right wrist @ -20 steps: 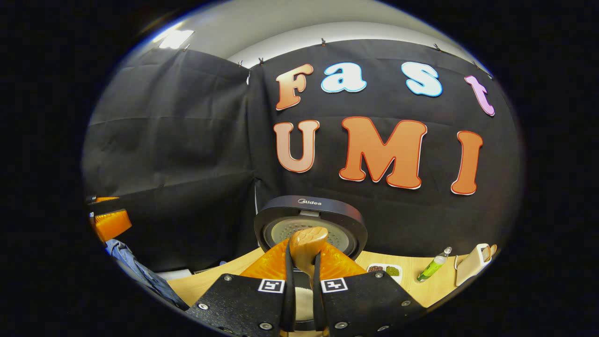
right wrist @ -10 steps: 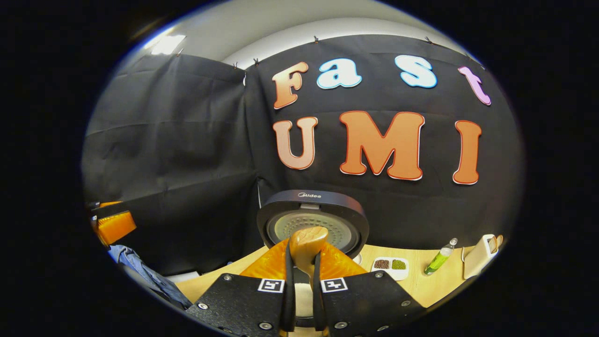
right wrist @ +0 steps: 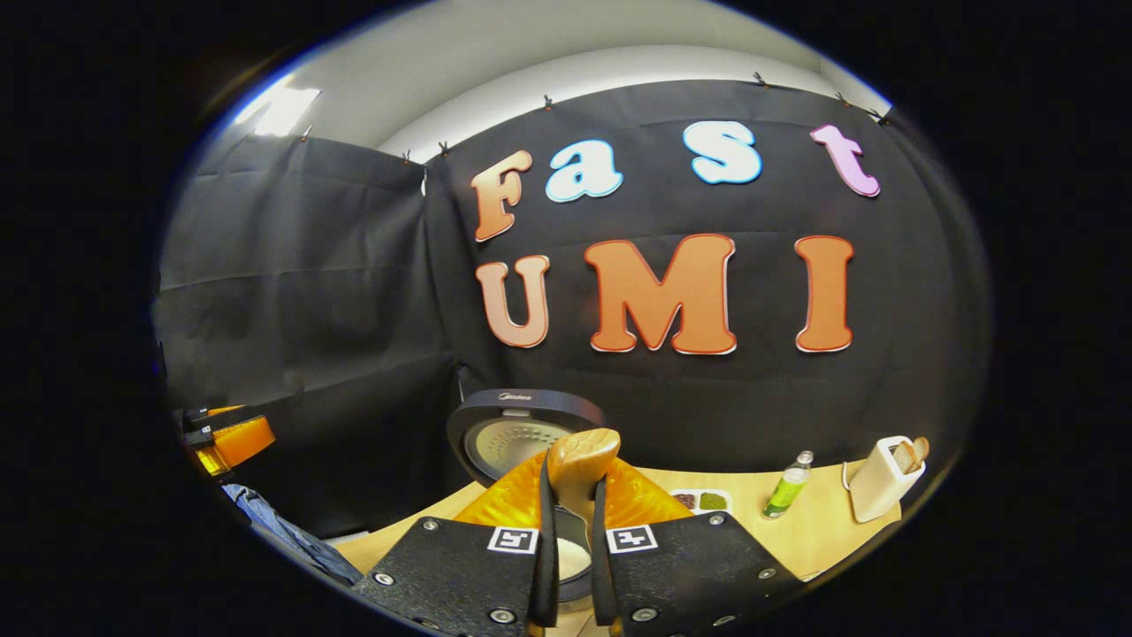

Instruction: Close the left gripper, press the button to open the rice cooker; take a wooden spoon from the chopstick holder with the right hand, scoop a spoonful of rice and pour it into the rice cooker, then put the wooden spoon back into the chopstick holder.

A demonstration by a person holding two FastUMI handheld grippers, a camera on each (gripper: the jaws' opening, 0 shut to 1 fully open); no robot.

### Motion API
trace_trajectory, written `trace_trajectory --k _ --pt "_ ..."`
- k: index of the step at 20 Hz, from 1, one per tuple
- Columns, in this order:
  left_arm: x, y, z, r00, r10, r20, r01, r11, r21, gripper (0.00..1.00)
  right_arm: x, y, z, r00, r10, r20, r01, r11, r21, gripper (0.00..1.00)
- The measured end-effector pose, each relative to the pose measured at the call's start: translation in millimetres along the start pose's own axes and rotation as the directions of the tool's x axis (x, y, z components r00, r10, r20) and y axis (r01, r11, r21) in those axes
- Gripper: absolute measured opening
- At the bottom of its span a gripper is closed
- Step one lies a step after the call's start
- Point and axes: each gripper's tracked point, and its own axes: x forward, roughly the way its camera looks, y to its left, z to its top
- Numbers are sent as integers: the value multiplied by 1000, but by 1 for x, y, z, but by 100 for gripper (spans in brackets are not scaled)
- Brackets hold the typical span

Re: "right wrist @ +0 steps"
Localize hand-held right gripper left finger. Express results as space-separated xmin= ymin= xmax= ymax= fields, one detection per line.
xmin=351 ymin=449 xmax=560 ymax=637

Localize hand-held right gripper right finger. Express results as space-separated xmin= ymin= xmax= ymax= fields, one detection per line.
xmin=589 ymin=456 xmax=784 ymax=637

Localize wooden spoon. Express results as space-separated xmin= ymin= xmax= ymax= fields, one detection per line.
xmin=546 ymin=427 xmax=623 ymax=532

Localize black rice cooker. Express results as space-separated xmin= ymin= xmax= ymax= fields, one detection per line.
xmin=446 ymin=388 xmax=608 ymax=613

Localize person's blue jeans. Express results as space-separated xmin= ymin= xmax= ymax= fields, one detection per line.
xmin=221 ymin=482 xmax=363 ymax=587

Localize white divided bean dish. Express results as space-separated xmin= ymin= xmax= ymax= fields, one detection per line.
xmin=669 ymin=488 xmax=733 ymax=516

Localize green drink bottle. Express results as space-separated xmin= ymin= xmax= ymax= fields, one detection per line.
xmin=762 ymin=449 xmax=815 ymax=519

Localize black backdrop cloth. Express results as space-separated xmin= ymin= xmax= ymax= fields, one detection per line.
xmin=152 ymin=80 xmax=993 ymax=541

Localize white toaster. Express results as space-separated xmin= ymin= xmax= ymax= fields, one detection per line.
xmin=842 ymin=435 xmax=929 ymax=525

